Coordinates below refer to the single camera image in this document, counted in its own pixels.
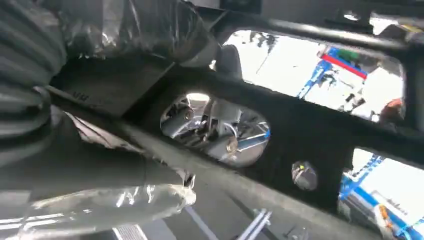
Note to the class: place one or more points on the shiny metal engine parts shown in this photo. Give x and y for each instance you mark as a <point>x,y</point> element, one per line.
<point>212,129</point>

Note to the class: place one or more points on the black car frame panel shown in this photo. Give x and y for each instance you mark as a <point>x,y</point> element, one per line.
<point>298,132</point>

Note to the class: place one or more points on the blue metal shelf rack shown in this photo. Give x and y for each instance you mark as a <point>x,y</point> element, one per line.
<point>348,185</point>

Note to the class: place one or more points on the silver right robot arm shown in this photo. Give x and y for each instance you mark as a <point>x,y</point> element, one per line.
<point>23,66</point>

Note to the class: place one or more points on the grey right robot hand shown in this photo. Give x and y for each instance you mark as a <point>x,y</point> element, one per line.
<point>99,185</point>

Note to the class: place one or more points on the grey hex bolt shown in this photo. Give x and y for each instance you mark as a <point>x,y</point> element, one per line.
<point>304,175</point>

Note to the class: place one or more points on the thin metal rod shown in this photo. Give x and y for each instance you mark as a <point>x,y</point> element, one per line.
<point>255,225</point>

